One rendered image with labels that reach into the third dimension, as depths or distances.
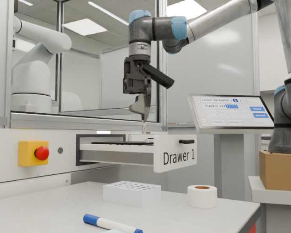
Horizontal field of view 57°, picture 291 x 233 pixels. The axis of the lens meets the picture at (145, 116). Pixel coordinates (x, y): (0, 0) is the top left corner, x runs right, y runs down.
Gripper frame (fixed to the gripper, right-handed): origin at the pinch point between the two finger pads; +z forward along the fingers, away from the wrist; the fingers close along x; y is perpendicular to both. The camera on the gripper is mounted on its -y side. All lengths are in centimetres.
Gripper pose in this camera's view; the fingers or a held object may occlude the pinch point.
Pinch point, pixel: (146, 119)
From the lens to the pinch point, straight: 88.6
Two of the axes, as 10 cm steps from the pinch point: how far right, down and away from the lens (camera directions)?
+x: 2.6, -0.6, -9.6
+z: 0.0, 10.0, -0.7
